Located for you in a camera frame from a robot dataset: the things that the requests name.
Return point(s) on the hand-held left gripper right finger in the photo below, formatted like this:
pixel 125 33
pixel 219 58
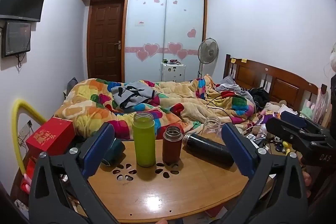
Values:
pixel 236 151

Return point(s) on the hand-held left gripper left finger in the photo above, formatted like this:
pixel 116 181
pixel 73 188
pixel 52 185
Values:
pixel 96 151

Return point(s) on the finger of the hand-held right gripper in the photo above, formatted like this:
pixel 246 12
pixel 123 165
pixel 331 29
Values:
pixel 296 119
pixel 284 132

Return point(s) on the person's right forearm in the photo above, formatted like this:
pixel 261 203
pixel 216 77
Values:
pixel 324 187

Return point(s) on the black thermos cup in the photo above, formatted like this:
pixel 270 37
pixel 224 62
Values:
pixel 210 149

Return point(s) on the green cup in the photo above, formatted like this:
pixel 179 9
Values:
pixel 143 140

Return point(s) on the dark red cup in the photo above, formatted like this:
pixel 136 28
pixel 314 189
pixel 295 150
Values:
pixel 172 146

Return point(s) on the person's right hand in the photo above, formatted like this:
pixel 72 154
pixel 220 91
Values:
pixel 306 183

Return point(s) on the teal box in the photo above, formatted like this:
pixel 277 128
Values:
pixel 115 150

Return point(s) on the pink bag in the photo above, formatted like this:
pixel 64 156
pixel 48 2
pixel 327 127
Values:
pixel 321 106

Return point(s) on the clear glass jar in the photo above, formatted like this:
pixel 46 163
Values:
pixel 210 128

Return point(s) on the wooden bed headboard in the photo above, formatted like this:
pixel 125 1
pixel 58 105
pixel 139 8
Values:
pixel 283 82

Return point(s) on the black clothing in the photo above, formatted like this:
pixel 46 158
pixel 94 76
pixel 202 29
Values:
pixel 258 98

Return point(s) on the colourful patchwork blanket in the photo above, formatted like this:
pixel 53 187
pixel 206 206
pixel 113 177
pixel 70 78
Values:
pixel 86 106

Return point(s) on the red gift box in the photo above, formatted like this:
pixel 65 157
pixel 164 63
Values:
pixel 50 136

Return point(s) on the grey and black garment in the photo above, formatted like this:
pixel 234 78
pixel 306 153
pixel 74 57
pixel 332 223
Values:
pixel 131 95

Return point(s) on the grey striped pillow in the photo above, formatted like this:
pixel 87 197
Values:
pixel 231 82

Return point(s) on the yellow hoop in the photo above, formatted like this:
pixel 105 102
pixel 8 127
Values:
pixel 18 129

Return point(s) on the white small cabinet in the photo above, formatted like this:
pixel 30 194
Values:
pixel 173 72

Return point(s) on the standing fan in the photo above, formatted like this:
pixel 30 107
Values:
pixel 208 50

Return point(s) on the brown wooden door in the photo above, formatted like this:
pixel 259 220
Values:
pixel 105 40

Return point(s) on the wooden wardrobe with heart stickers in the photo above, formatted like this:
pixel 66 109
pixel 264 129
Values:
pixel 162 29

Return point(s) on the small black wall monitor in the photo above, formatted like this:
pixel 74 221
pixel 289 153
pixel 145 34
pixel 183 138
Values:
pixel 17 37

